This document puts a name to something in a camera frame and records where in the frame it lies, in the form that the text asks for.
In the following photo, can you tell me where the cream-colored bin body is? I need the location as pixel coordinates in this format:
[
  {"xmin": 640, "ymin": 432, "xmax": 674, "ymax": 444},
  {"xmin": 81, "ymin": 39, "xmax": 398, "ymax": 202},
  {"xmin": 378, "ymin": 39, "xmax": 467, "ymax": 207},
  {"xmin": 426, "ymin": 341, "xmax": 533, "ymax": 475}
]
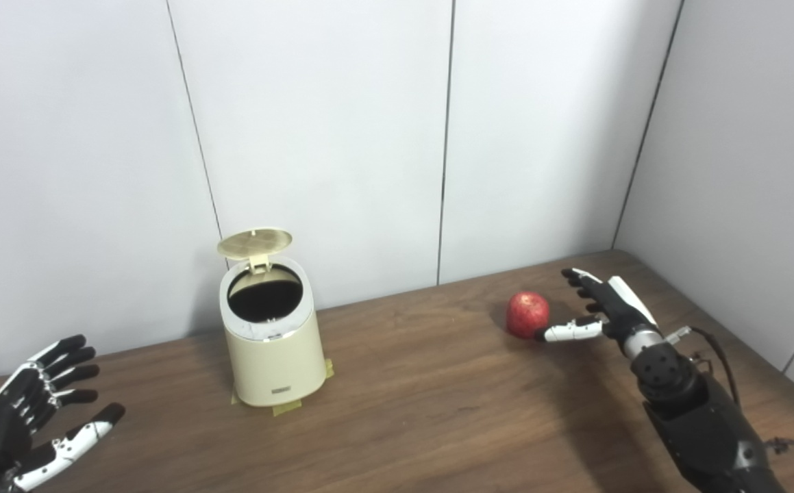
[{"xmin": 219, "ymin": 257, "xmax": 327, "ymax": 408}]

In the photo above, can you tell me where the red apple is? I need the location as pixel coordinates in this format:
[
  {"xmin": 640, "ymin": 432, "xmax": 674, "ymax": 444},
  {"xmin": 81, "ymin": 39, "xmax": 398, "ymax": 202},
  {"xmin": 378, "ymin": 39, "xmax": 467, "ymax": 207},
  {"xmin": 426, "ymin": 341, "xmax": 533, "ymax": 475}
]
[{"xmin": 506, "ymin": 292, "xmax": 551, "ymax": 340}]

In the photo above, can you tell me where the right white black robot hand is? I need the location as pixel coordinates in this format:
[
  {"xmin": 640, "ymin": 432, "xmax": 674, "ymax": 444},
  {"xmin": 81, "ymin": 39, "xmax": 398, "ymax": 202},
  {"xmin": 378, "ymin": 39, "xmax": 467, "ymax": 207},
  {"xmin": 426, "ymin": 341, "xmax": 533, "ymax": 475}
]
[{"xmin": 535, "ymin": 267, "xmax": 659, "ymax": 344}]

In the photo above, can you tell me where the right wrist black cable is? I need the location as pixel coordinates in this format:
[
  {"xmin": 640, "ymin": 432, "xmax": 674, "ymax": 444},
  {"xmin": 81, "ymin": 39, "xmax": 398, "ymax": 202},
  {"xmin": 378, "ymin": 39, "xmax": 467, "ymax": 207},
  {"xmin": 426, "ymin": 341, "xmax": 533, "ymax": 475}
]
[{"xmin": 667, "ymin": 326, "xmax": 743, "ymax": 412}]

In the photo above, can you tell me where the cream round bin lid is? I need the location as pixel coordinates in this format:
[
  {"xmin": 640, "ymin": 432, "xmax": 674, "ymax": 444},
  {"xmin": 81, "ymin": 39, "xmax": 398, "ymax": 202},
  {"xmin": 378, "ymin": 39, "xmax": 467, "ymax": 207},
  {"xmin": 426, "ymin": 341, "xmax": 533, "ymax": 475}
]
[{"xmin": 217, "ymin": 228, "xmax": 293, "ymax": 275}]

